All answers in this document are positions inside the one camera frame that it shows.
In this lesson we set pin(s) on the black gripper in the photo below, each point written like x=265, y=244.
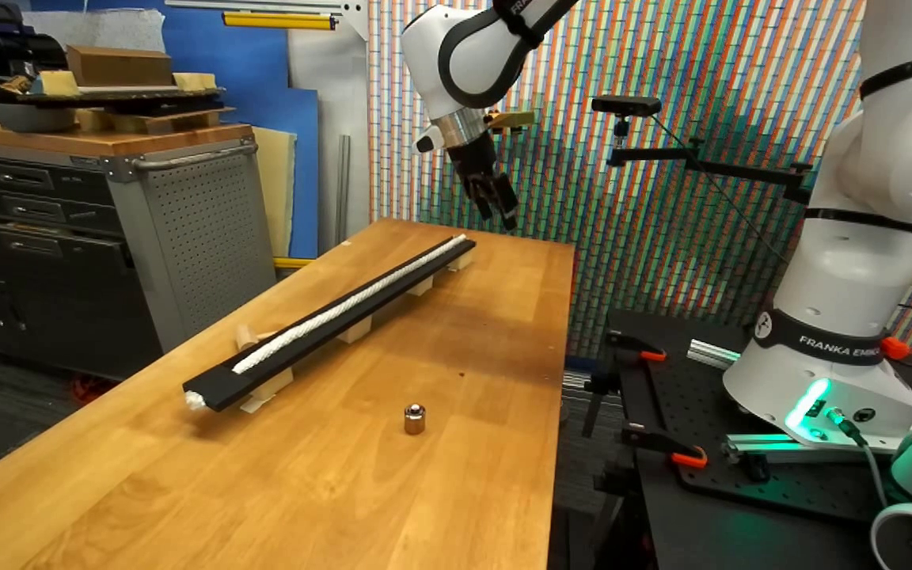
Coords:
x=475, y=161

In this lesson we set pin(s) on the long black board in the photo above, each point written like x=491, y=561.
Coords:
x=319, y=336

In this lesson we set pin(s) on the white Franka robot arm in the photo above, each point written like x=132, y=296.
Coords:
x=879, y=265

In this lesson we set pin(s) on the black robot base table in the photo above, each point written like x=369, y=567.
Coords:
x=711, y=508

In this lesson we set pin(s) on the beige leaning board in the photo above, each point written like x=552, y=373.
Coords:
x=274, y=192

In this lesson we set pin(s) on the small metal cylinder weight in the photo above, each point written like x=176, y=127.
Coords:
x=413, y=418

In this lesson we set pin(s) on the yellow bar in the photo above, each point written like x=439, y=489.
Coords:
x=279, y=19

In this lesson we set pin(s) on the grey metal tool cabinet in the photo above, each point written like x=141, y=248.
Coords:
x=190, y=232

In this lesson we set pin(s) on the brown wooden box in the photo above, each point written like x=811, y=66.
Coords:
x=122, y=66

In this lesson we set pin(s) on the wooden boards stack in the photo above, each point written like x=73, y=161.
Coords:
x=109, y=107

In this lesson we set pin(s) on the black bag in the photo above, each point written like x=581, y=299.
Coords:
x=7, y=41

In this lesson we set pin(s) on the black camera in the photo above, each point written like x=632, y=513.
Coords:
x=629, y=107

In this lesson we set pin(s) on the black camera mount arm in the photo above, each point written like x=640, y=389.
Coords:
x=711, y=163

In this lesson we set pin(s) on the silver aluminium rail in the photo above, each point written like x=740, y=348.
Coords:
x=714, y=353

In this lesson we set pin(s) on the blue wall panel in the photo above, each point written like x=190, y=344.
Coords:
x=234, y=75

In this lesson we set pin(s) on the green lit aluminium rail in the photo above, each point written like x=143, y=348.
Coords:
x=783, y=444

